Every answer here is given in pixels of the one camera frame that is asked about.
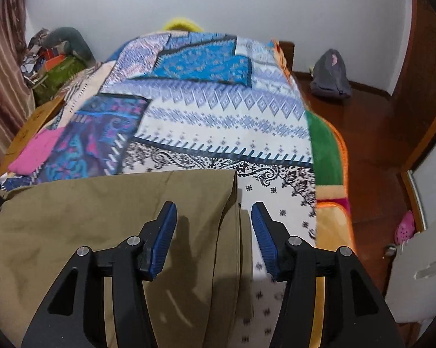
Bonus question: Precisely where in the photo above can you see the striped pink curtain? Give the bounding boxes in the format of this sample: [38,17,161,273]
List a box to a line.
[0,0,35,164]

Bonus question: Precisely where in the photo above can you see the wooden lap tray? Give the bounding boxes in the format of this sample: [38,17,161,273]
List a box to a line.
[0,97,65,177]

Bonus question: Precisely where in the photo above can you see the olive green pants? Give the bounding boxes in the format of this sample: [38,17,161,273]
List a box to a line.
[0,170,252,347]

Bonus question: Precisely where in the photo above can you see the orange fleece blanket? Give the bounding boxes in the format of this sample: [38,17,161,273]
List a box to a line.
[271,39,356,347]

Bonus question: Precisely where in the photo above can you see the pink folded cloth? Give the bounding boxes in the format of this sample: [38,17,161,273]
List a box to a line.
[7,127,65,175]

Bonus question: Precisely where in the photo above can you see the yellow pillow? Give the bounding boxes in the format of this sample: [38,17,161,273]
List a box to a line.
[163,17,204,32]

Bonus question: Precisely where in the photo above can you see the blue patchwork bed cover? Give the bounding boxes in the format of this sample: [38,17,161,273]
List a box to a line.
[0,32,316,347]

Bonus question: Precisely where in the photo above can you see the pink croc shoe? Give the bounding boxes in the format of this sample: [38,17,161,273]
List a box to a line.
[394,211,415,245]

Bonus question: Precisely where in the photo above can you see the brown wooden door frame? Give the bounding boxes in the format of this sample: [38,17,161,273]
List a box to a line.
[387,0,436,171]

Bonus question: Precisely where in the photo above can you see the grey backpack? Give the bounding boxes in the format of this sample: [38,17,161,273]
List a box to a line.
[310,49,353,99]

